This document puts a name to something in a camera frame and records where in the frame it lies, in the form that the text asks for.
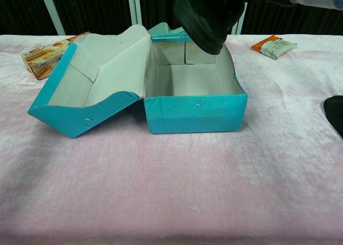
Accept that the black slide sandal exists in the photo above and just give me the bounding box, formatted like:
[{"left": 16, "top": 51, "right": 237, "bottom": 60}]
[
  {"left": 173, "top": 0, "right": 247, "bottom": 55},
  {"left": 323, "top": 95, "right": 343, "bottom": 138}
]

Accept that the teal cardboard shoe box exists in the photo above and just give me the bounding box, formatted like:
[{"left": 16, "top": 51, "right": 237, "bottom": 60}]
[{"left": 26, "top": 22, "right": 249, "bottom": 139}]

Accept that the large orange biscuit box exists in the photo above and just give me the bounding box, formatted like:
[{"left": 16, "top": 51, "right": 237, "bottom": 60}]
[{"left": 21, "top": 32, "right": 92, "bottom": 81}]

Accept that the black pleated curtain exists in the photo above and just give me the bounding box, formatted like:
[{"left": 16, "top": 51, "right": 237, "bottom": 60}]
[
  {"left": 241, "top": 0, "right": 343, "bottom": 36},
  {"left": 139, "top": 0, "right": 183, "bottom": 35},
  {"left": 0, "top": 0, "right": 58, "bottom": 36},
  {"left": 48, "top": 0, "right": 134, "bottom": 36}
]

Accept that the orange white snack packet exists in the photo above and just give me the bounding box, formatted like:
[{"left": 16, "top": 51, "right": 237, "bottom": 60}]
[{"left": 251, "top": 34, "right": 298, "bottom": 61}]

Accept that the mint green plastic scoop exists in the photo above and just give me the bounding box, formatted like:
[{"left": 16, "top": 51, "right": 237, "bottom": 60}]
[{"left": 148, "top": 21, "right": 185, "bottom": 35}]

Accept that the pink plush table cloth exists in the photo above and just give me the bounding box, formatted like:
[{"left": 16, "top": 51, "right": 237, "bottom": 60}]
[{"left": 0, "top": 33, "right": 343, "bottom": 245}]

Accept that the white frame post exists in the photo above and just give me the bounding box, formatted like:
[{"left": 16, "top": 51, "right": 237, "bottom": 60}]
[
  {"left": 38, "top": 0, "right": 66, "bottom": 36},
  {"left": 133, "top": 0, "right": 143, "bottom": 26},
  {"left": 230, "top": 2, "right": 245, "bottom": 35},
  {"left": 126, "top": 0, "right": 139, "bottom": 33}
]

